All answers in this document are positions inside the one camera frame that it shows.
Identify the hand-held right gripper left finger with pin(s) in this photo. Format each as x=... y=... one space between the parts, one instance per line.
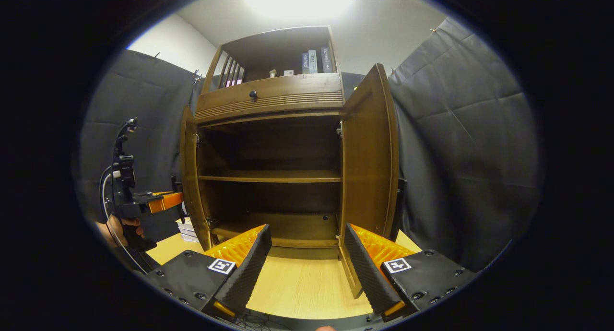
x=252 y=268

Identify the dark blue book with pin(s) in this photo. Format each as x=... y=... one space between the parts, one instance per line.
x=305 y=64

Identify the wooden double-door shoe cabinet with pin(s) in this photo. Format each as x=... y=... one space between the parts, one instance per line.
x=273 y=176

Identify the wooden cabinet door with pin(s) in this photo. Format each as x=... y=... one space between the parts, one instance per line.
x=369 y=153
x=192 y=177

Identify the black backdrop cloth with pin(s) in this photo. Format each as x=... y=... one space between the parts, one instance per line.
x=470 y=144

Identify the wooden drawer with black knob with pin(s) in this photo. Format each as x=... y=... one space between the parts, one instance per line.
x=297 y=93

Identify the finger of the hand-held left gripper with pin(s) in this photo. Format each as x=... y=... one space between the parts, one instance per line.
x=165 y=202

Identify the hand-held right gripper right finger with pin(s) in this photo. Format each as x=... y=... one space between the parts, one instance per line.
x=367 y=268

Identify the grey book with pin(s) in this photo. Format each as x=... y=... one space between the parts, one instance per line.
x=312 y=62

